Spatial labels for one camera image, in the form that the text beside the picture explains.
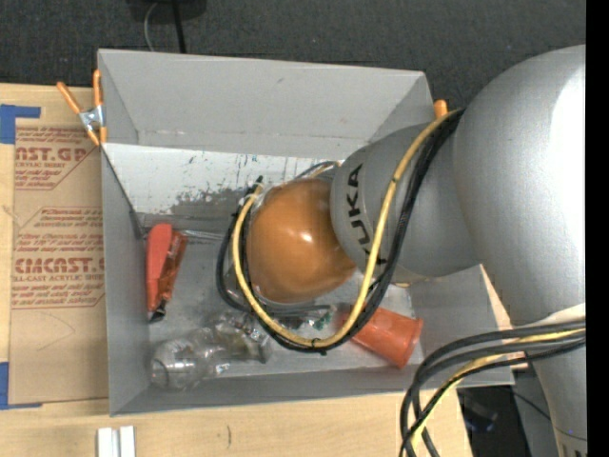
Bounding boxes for orange plastic cup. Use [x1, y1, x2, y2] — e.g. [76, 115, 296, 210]
[339, 304, 425, 370]

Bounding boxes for clear plastic bottle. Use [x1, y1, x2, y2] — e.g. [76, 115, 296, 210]
[149, 311, 275, 392]

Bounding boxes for grey metal bin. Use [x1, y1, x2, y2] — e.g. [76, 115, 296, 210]
[96, 49, 518, 418]

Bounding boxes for brown cardboard board, red print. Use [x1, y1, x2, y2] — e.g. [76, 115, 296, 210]
[0, 82, 110, 407]

